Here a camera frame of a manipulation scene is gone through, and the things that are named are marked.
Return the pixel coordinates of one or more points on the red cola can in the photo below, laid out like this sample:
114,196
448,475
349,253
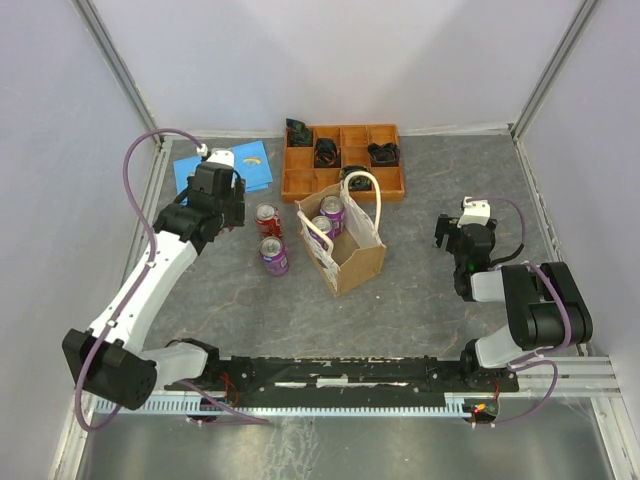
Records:
268,221

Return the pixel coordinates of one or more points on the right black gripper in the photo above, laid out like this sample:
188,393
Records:
446,226

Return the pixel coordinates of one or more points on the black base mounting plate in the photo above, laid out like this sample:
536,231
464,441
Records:
327,383

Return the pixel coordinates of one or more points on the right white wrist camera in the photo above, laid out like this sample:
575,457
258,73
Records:
474,212

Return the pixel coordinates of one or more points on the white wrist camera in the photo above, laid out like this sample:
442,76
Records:
217,156
474,212

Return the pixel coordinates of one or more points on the aluminium corner post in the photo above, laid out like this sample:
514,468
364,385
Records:
91,18
562,52

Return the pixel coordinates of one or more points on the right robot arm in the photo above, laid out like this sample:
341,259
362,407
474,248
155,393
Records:
545,310

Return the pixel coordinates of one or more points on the purple can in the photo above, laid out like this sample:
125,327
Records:
333,208
324,224
273,255

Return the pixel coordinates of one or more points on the aluminium frame rail front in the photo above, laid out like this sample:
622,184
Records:
565,374

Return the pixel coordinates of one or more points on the purple can back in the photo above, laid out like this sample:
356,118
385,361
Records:
333,208

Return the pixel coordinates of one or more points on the right aluminium corner post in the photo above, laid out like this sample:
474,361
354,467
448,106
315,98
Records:
562,52

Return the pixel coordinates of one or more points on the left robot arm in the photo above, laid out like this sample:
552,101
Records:
108,359

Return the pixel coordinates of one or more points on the blue slotted cable duct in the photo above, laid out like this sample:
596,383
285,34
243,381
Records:
194,405

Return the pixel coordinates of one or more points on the brown canvas bag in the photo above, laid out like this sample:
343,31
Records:
357,254

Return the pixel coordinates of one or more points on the orange wooden divided tray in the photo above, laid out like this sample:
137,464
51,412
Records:
302,175

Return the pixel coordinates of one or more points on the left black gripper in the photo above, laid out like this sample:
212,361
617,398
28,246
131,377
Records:
236,216

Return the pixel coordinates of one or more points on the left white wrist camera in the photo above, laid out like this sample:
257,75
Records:
217,156

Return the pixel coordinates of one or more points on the left aluminium corner post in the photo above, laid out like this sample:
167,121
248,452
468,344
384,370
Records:
91,18

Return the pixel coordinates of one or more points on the blue printed folded cloth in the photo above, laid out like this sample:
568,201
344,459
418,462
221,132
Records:
250,161

